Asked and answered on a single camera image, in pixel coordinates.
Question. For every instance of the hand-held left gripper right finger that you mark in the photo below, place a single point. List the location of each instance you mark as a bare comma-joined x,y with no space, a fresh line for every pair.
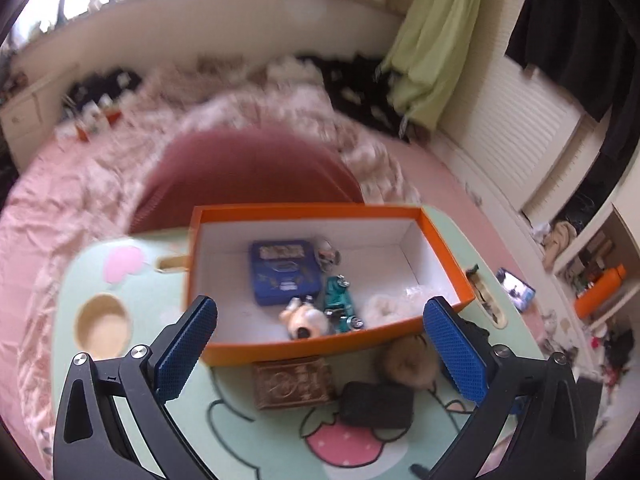
457,355

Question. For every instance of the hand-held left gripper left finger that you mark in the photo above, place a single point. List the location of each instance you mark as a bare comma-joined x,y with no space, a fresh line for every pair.
185,350

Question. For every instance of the brown fluffy scrunchie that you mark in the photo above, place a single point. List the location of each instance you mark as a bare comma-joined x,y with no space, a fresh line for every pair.
405,362

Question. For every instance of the orange cardboard box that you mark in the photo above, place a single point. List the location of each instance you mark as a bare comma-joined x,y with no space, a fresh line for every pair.
250,352

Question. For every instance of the white fluffy scrunchie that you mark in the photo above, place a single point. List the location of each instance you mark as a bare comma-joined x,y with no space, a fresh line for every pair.
387,310

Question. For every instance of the black case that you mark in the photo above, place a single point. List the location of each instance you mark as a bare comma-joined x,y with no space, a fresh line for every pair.
377,405

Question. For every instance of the brown playing card box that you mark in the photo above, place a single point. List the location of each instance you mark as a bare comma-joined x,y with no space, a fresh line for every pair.
292,382

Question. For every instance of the blue metal tin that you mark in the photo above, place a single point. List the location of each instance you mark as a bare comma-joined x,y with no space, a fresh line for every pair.
282,275

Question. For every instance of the teal toy car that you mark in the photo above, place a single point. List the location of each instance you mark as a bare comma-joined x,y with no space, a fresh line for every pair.
342,302

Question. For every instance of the silver cone pendant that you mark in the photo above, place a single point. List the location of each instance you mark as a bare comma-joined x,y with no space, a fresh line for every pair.
328,254

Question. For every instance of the green cartoon desktop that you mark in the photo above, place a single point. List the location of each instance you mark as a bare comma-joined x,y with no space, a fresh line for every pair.
150,310

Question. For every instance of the smartphone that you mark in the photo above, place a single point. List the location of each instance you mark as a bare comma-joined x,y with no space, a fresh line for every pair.
517,290

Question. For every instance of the beige cloth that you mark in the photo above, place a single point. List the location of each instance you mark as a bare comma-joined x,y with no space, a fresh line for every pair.
560,242

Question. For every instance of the orange bottle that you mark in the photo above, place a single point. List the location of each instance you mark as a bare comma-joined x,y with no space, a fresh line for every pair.
597,295

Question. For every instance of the pink bed sheet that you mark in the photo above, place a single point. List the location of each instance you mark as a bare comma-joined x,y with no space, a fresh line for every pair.
440,175

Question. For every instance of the pink crumpled blanket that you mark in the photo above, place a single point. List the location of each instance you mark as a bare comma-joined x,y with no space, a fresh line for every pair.
75,200

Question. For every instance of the red pillow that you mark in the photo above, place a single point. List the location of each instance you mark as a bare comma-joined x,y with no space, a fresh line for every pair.
240,170

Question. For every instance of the white shelf unit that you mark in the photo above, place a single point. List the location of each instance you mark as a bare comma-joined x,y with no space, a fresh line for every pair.
620,245

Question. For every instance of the white louvered cabinet door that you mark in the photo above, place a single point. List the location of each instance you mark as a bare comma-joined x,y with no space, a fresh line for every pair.
510,130

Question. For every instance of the orange tissue pack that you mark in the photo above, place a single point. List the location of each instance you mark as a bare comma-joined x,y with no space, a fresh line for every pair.
97,127

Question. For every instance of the black striped clothes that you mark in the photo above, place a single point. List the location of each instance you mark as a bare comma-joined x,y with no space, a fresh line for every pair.
105,85

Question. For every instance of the black clothes pile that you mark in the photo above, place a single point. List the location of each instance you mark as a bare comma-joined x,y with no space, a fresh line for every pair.
360,90

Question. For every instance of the white drawer cabinet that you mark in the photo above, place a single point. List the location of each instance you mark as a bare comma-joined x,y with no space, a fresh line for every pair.
25,115

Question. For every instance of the green hanging garment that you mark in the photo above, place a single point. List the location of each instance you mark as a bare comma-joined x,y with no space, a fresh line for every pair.
440,45

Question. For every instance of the black hanging garment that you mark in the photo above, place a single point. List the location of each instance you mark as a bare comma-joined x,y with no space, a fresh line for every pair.
575,20

